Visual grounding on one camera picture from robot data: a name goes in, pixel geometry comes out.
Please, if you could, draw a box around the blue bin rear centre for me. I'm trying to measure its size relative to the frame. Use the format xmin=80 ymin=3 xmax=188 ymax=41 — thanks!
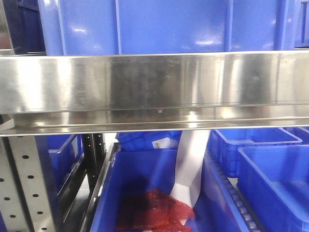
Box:
xmin=115 ymin=130 xmax=182 ymax=151

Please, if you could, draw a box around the blue bin lower left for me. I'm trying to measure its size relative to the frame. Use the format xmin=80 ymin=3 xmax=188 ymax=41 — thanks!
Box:
xmin=46 ymin=134 xmax=83 ymax=191

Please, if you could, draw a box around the red mesh bag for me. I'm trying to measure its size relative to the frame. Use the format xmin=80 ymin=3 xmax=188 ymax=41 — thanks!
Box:
xmin=115 ymin=188 xmax=196 ymax=232

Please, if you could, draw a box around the perforated steel shelf post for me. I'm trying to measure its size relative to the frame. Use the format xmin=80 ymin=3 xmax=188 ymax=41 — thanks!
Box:
xmin=0 ymin=136 xmax=62 ymax=232

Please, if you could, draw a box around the blue bin with red mesh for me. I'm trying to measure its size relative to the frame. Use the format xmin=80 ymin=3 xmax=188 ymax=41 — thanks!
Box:
xmin=90 ymin=149 xmax=249 ymax=232

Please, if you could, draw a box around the large blue upper crate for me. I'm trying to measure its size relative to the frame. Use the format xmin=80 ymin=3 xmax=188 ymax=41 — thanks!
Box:
xmin=38 ymin=0 xmax=301 ymax=56

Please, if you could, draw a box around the stainless steel shelf beam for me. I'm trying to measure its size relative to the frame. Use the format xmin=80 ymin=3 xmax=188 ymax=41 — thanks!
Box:
xmin=0 ymin=50 xmax=309 ymax=136

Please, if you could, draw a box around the blue bin lower right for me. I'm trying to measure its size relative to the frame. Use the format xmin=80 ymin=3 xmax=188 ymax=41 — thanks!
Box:
xmin=237 ymin=145 xmax=309 ymax=232

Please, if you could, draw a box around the blue bin rear right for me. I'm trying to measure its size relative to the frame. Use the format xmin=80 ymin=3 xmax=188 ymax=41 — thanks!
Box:
xmin=207 ymin=128 xmax=303 ymax=178

